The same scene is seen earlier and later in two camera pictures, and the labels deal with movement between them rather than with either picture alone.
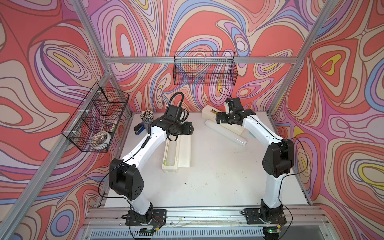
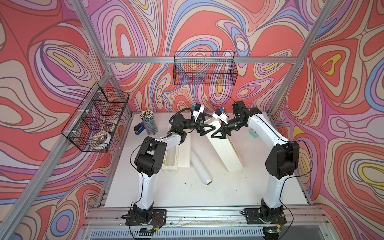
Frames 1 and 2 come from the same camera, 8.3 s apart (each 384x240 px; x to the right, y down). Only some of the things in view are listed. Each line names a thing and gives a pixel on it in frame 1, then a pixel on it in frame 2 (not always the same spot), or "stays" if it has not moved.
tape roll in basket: [103, 137] stays
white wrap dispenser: [209, 113] → [225, 147]
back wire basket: [205, 68] stays
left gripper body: [183, 128] → [189, 126]
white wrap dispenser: [177, 154] stays
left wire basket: [90, 128] stays
